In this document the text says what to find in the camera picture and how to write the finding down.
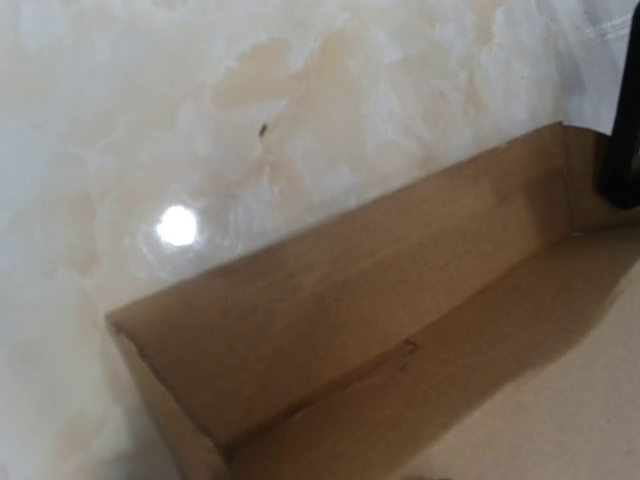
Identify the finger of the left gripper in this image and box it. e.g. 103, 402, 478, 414
598, 5, 639, 210

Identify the brown cardboard paper box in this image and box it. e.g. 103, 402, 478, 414
108, 123, 639, 479

